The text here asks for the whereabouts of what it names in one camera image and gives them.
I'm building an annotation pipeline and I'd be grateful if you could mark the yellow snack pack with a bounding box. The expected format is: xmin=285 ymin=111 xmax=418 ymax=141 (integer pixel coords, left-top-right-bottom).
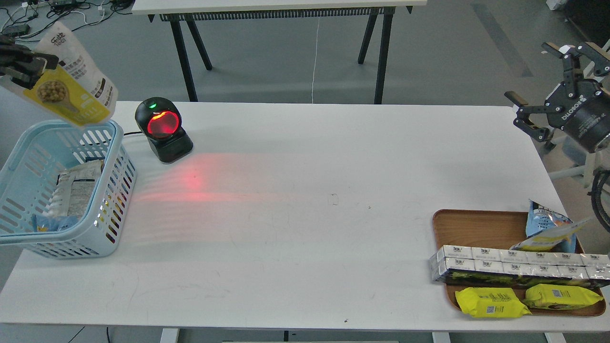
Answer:
xmin=455 ymin=287 xmax=531 ymax=318
xmin=523 ymin=284 xmax=603 ymax=310

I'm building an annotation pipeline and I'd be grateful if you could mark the yellow snack pack left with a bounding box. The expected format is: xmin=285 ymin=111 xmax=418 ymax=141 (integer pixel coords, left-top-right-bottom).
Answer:
xmin=455 ymin=287 xmax=531 ymax=318

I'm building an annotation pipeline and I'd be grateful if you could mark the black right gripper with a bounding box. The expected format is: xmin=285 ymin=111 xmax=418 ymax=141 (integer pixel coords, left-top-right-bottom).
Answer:
xmin=504 ymin=41 xmax=610 ymax=154

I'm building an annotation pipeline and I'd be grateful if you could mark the blue snack pouch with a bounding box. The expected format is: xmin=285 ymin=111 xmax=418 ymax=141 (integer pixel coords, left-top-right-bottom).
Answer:
xmin=510 ymin=200 xmax=592 ymax=253

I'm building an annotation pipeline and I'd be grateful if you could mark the yellow snack pack right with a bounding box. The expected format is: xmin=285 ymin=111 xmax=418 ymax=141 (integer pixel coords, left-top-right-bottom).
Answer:
xmin=523 ymin=284 xmax=603 ymax=310

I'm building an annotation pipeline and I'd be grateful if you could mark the blue snack bag in basket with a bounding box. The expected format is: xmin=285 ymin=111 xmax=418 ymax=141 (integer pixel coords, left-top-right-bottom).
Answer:
xmin=31 ymin=214 xmax=82 ymax=232

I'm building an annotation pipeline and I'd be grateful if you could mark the white snack bag in basket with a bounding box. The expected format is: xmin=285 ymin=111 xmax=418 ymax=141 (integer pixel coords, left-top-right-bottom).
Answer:
xmin=46 ymin=159 xmax=104 ymax=219

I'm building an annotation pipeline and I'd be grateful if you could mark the yellow white snack pouch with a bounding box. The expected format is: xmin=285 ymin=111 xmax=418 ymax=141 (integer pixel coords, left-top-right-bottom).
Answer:
xmin=21 ymin=22 xmax=118 ymax=127

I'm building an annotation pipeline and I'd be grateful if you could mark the light blue plastic basket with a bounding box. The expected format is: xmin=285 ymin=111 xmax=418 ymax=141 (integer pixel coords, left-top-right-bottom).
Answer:
xmin=0 ymin=120 xmax=137 ymax=259

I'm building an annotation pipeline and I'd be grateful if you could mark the black barcode scanner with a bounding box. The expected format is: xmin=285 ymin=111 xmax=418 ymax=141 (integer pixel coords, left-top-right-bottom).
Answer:
xmin=135 ymin=96 xmax=193 ymax=163

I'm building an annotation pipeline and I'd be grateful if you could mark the black-legged background table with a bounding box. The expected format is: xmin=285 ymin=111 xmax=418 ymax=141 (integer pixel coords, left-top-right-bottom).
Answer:
xmin=131 ymin=0 xmax=429 ymax=104

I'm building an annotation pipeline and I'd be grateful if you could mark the white hanging cable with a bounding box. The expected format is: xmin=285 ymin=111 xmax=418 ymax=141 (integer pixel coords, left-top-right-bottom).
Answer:
xmin=311 ymin=17 xmax=320 ymax=103

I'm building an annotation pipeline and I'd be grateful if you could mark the white chair base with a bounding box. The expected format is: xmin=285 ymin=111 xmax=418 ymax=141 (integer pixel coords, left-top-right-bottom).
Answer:
xmin=542 ymin=40 xmax=610 ymax=192

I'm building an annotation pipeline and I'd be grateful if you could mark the white boxed snack multipack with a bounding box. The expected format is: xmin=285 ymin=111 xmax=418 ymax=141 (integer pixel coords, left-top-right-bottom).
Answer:
xmin=428 ymin=245 xmax=610 ymax=289

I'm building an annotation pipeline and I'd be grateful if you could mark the brown wooden tray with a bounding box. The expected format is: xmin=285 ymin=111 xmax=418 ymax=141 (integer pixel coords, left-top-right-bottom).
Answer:
xmin=433 ymin=209 xmax=607 ymax=317

